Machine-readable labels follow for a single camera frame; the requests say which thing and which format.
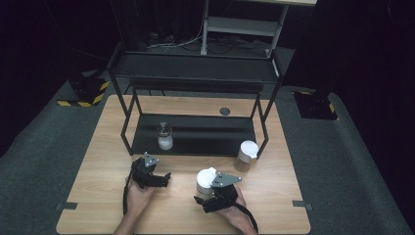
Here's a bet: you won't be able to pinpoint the white-lidded jar of white granules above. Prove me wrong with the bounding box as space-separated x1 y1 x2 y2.
196 166 218 200

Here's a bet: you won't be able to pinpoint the white metal desk frame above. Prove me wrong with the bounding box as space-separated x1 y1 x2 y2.
199 0 318 59

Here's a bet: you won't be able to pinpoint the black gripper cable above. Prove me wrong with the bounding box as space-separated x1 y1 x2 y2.
121 175 134 216
232 200 259 234

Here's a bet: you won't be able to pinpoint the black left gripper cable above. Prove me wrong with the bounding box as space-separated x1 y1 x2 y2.
121 175 134 216

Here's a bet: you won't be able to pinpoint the cables on floor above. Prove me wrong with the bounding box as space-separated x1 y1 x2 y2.
146 29 272 56

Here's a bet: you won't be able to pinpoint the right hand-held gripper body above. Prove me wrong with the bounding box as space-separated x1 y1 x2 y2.
204 171 243 214

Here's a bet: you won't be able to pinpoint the black metal rack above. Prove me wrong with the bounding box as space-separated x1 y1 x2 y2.
107 40 284 159

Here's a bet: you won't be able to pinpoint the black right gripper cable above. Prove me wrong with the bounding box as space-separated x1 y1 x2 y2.
232 200 259 234

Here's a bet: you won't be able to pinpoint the white-lidded jar of brown powder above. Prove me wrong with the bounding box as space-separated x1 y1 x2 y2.
234 140 259 173

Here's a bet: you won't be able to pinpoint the person's left hand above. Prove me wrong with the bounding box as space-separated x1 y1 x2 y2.
125 177 159 219

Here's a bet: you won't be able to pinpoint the black yellow striped stand base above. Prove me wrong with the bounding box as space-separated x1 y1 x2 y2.
57 72 111 109
292 89 340 121

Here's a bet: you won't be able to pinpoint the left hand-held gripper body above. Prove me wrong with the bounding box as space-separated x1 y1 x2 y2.
130 151 161 190

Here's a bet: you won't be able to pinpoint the person's right hand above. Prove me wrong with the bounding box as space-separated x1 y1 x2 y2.
216 187 254 228

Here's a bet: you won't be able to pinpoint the glass shaker with grey lid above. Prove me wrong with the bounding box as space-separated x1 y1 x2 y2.
156 121 174 151

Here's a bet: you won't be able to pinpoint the grey table edge bracket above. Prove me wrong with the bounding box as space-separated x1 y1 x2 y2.
55 202 79 211
292 199 314 211

